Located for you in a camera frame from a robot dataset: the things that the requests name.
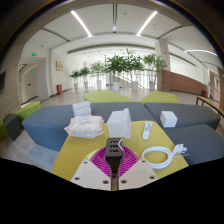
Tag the wooden bench with metal frame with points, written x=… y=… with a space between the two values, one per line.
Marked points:
x=208 y=101

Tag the green exit sign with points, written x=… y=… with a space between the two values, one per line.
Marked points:
x=34 y=54

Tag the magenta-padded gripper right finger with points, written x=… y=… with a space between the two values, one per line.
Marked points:
x=138 y=175

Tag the large white cardboard box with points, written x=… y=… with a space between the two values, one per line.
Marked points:
x=117 y=125

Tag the white cube box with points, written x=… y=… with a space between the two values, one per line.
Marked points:
x=168 y=119

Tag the red fire extinguisher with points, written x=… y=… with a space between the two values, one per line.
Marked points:
x=59 y=89

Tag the dark grey stool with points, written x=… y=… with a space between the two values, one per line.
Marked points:
x=12 y=126

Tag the framed yellow wall picture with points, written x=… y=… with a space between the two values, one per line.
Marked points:
x=59 y=66

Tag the long grey upholstered seat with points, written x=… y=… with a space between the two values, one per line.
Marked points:
x=46 y=128

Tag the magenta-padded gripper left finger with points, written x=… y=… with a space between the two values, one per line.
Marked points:
x=91 y=175

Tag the group of potted plants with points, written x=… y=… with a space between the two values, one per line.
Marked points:
x=116 y=66

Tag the lime green upholstered seat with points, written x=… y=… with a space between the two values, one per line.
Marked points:
x=106 y=97
x=160 y=98

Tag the lime green bench seat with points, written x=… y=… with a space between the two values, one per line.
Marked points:
x=28 y=110

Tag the small white stacked boxes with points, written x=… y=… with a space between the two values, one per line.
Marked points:
x=81 y=109

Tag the group of ceiling strip lights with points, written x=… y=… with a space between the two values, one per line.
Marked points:
x=80 y=21

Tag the black wall screen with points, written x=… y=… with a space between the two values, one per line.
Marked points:
x=2 y=81

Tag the wet tissue pack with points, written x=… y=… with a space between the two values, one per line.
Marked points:
x=84 y=126

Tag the black multi-port charger block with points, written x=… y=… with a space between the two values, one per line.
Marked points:
x=114 y=155

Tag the white squeeze tube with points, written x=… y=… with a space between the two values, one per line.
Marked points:
x=147 y=130

